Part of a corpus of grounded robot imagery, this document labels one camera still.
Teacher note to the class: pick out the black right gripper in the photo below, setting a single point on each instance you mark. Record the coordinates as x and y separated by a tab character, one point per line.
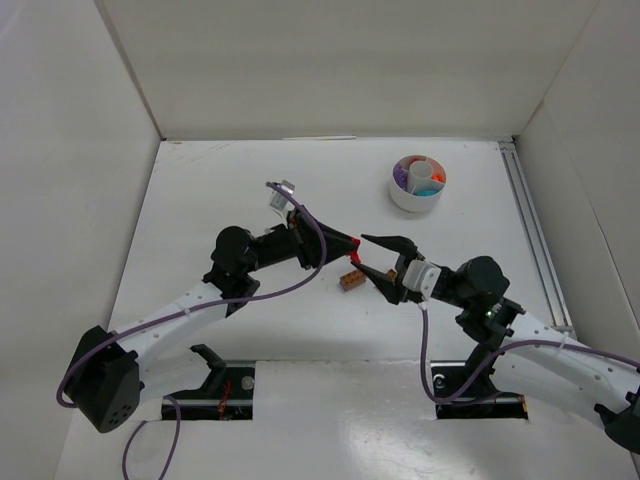
400	275

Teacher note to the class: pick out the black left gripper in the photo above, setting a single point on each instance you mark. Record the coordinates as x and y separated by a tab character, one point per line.
302	240

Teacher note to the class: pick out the brown lego plate studs up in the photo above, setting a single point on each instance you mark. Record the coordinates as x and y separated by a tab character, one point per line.
352	280

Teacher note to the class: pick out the long teal lego brick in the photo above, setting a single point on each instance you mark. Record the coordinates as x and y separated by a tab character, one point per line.
428	192

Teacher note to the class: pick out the lavender lego brick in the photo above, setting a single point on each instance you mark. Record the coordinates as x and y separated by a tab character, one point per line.
400	176

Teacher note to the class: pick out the orange round lego dish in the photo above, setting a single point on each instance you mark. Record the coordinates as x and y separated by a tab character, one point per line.
438	176

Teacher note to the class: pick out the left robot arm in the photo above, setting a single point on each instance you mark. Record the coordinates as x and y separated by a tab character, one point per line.
112	372

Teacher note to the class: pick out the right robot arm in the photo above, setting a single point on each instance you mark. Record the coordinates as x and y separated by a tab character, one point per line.
515	352

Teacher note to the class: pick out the white round divided container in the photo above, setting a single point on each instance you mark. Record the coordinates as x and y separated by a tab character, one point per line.
417	183

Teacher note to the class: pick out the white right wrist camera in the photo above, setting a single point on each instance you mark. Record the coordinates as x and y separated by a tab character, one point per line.
420	279

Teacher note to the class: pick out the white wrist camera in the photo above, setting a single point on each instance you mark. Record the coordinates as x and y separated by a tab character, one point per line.
278	202
420	279

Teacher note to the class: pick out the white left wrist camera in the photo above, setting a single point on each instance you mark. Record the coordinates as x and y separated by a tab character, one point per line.
278	202

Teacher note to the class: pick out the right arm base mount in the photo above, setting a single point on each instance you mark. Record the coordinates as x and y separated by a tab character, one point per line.
479	402

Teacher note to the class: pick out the aluminium rail on table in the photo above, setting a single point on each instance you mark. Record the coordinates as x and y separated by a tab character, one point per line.
560	316

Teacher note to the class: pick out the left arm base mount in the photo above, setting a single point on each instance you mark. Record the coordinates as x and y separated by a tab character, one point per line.
226	393

